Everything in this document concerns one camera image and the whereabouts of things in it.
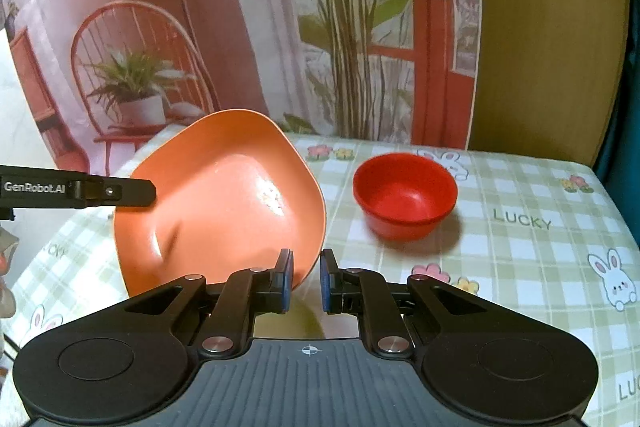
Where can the teal curtain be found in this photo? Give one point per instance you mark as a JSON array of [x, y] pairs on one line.
[[617, 165]]

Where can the wooden headboard panel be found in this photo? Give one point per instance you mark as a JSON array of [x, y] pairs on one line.
[[548, 75]]

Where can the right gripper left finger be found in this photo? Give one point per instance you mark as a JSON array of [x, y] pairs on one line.
[[229, 309]]

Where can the small red bowl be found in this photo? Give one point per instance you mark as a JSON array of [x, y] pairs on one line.
[[403, 196]]

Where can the printed room scene tapestry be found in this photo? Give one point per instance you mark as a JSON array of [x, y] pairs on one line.
[[102, 77]]

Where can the orange square plate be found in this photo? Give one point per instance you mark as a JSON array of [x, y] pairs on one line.
[[231, 193]]

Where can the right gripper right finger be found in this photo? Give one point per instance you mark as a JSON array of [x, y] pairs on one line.
[[377, 304]]

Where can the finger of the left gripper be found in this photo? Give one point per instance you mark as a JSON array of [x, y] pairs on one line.
[[34, 188]]

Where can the green square plate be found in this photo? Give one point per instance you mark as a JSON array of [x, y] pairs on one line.
[[299, 322]]

